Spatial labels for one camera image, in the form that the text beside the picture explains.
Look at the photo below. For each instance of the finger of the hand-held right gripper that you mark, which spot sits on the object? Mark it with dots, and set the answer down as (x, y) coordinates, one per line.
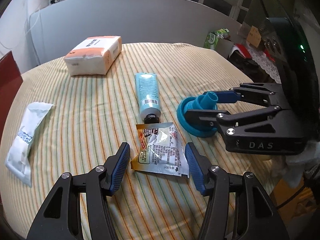
(226, 97)
(200, 116)

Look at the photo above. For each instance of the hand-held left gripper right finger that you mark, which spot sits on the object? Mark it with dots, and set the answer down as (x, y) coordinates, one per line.
(195, 170)

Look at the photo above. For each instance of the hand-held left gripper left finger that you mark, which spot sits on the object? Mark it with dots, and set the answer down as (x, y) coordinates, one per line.
(120, 170)

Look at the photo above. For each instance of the blue collapsible silicone cup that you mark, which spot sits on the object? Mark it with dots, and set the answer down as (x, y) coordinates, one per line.
(186, 120)

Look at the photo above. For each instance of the clear orange snack packet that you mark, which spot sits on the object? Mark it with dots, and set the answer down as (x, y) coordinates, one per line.
(160, 152)

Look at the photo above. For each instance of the red-brown cardboard box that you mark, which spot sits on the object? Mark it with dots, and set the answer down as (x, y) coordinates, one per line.
(10, 80)

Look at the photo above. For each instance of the white lace cloth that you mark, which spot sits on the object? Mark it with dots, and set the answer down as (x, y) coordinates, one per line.
(265, 65)

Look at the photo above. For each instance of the dark clothes pile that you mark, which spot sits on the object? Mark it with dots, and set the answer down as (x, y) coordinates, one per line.
(240, 65)

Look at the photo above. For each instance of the grey cardboard sheet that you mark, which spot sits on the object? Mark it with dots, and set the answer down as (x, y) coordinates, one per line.
(225, 47)

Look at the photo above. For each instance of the brown cardboard box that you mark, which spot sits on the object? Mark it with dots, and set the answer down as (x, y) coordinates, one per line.
(253, 36)

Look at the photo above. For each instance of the teal cream tube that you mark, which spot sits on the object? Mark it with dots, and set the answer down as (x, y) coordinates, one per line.
(148, 92)

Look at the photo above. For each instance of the green snack packet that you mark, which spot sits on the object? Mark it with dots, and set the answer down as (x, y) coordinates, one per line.
(215, 38)

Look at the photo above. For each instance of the striped yellow tablecloth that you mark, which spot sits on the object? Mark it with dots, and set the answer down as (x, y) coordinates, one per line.
(87, 110)

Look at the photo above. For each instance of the white sealed packet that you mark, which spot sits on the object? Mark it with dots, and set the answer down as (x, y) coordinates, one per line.
(25, 140)

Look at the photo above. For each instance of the orange white tissue pack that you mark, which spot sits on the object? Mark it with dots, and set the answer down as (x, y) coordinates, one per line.
(90, 57)

